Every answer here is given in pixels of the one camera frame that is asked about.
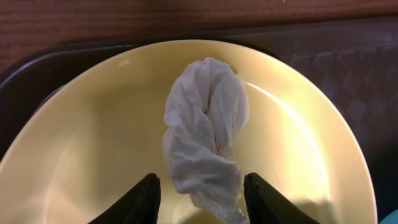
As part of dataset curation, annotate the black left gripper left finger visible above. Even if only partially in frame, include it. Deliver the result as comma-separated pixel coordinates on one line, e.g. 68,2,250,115
89,173,161,224

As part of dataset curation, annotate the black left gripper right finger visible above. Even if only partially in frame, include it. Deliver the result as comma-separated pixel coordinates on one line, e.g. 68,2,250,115
243,172,319,224

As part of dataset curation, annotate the white napkin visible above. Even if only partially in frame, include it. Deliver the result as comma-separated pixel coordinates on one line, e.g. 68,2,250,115
163,57,249,223

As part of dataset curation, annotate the light blue bowl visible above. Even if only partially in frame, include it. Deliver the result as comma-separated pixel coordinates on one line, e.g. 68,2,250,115
379,210,398,224

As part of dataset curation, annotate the yellow plate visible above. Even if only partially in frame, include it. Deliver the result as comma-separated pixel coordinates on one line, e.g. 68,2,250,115
1,40,377,223

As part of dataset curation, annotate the dark brown serving tray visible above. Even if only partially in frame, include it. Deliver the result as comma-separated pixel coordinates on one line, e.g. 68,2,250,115
0,17,398,223

